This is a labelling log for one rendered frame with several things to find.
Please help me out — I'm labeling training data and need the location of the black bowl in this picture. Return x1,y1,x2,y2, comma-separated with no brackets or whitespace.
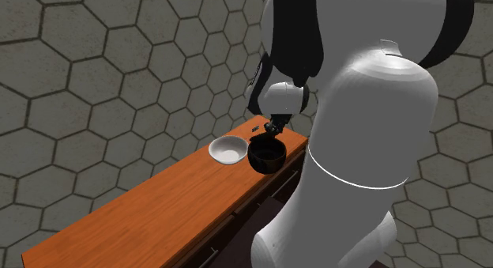
246,132,288,175

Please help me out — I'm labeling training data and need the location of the white bowl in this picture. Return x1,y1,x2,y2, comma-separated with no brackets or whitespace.
208,135,250,166

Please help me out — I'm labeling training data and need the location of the orange wooden chest of drawers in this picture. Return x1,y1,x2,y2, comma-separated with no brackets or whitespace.
21,114,310,268

